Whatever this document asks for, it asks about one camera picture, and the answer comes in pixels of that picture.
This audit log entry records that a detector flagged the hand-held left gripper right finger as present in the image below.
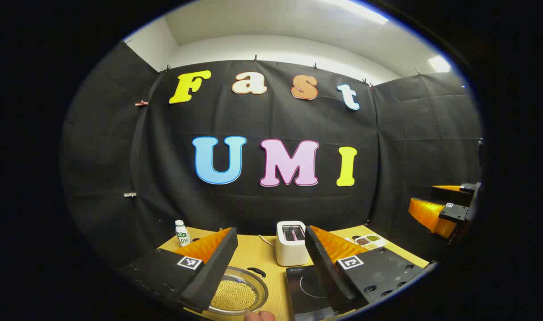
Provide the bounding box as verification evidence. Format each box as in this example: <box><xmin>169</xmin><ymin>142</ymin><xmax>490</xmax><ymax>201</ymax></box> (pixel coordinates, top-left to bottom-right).
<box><xmin>304</xmin><ymin>225</ymin><xmax>427</xmax><ymax>314</ymax></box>

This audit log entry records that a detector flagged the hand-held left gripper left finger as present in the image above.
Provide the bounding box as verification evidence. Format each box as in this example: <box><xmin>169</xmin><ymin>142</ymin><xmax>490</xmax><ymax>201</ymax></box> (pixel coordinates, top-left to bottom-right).
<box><xmin>119</xmin><ymin>226</ymin><xmax>240</xmax><ymax>313</ymax></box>

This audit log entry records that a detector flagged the black induction cooktop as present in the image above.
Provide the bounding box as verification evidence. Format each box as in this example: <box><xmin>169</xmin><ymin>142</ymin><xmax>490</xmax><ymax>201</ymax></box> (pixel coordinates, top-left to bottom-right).
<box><xmin>286</xmin><ymin>265</ymin><xmax>340</xmax><ymax>321</ymax></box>

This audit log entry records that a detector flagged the steel pot with black handles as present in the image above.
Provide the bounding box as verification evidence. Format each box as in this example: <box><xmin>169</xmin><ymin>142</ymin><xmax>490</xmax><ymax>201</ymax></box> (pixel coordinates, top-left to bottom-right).
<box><xmin>208</xmin><ymin>266</ymin><xmax>269</xmax><ymax>317</ymax></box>

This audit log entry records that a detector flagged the pile of yellow soybeans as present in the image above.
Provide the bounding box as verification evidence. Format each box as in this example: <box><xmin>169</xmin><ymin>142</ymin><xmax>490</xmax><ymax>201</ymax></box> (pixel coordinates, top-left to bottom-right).
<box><xmin>210</xmin><ymin>280</ymin><xmax>258</xmax><ymax>313</ymax></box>

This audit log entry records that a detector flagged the white toaster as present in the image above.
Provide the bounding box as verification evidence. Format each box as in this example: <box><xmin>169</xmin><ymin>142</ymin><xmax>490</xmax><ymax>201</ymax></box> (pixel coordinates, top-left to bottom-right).
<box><xmin>275</xmin><ymin>220</ymin><xmax>310</xmax><ymax>267</ymax></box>

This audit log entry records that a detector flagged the white drink bottle green label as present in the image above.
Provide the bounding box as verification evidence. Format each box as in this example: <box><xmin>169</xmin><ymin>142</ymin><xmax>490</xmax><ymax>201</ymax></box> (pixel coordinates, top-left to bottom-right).
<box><xmin>174</xmin><ymin>219</ymin><xmax>192</xmax><ymax>247</ymax></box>

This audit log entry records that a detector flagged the white divided dish of beans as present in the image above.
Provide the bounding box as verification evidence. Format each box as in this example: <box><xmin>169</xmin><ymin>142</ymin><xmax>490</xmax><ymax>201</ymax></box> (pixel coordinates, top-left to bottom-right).
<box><xmin>353</xmin><ymin>233</ymin><xmax>387</xmax><ymax>251</ymax></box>

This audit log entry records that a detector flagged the ceiling light panel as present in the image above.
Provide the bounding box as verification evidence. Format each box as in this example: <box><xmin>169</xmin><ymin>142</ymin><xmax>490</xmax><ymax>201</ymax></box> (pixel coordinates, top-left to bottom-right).
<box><xmin>328</xmin><ymin>0</ymin><xmax>390</xmax><ymax>25</ymax></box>
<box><xmin>428</xmin><ymin>54</ymin><xmax>452</xmax><ymax>73</ymax></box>

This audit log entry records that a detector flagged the black backdrop cloth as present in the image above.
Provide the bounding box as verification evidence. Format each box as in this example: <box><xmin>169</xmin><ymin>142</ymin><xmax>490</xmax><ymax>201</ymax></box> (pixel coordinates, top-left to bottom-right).
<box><xmin>59</xmin><ymin>40</ymin><xmax>484</xmax><ymax>273</ymax></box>

